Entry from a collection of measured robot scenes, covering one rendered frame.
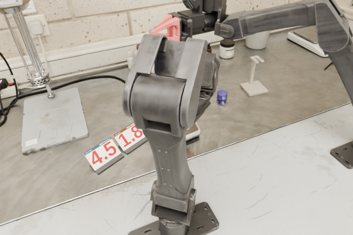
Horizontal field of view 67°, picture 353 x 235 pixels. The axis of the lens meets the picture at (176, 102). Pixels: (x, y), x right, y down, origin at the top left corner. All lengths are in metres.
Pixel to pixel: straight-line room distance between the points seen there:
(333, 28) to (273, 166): 0.38
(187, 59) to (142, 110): 0.09
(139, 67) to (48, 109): 0.74
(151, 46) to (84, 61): 0.87
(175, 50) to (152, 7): 0.88
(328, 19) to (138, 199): 0.62
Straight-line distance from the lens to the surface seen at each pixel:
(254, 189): 0.75
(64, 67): 1.24
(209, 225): 0.67
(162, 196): 0.54
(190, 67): 0.35
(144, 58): 0.37
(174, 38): 0.75
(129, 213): 0.71
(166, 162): 0.44
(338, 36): 0.73
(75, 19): 1.22
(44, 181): 0.84
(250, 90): 1.07
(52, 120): 1.01
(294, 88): 1.15
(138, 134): 0.86
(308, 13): 0.73
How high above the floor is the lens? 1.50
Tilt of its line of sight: 37 degrees down
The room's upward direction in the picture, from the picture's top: 2 degrees counter-clockwise
